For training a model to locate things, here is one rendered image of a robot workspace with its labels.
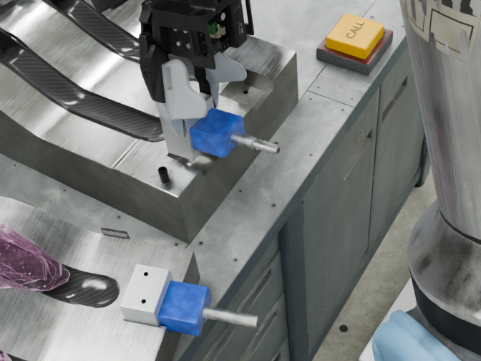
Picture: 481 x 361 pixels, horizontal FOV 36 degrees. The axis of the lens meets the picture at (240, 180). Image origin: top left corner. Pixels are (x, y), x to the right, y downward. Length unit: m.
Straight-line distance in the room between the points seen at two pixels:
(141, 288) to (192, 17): 0.27
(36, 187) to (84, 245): 0.17
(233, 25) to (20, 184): 0.40
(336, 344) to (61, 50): 0.97
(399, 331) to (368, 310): 1.43
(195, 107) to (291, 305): 0.61
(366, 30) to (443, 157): 0.79
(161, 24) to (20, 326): 0.33
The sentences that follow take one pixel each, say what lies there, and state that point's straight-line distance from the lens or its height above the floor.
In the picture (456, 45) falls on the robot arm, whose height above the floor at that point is 1.35.
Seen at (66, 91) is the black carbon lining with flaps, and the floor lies 0.88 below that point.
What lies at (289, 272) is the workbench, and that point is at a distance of 1.17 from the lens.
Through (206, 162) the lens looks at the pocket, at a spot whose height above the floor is 0.86.
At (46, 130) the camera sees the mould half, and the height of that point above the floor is 0.88.
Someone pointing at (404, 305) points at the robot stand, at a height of 0.99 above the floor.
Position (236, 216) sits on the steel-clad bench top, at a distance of 0.87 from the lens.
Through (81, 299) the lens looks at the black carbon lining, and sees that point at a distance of 0.78.
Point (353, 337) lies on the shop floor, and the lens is 1.68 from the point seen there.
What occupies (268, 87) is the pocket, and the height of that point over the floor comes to 0.87.
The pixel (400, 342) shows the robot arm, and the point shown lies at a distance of 0.28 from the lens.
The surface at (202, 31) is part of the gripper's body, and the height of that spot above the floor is 1.08.
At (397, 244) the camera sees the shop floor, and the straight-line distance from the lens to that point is 1.82.
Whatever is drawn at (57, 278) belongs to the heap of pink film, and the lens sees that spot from 0.79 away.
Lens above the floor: 1.50
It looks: 50 degrees down
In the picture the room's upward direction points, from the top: 8 degrees counter-clockwise
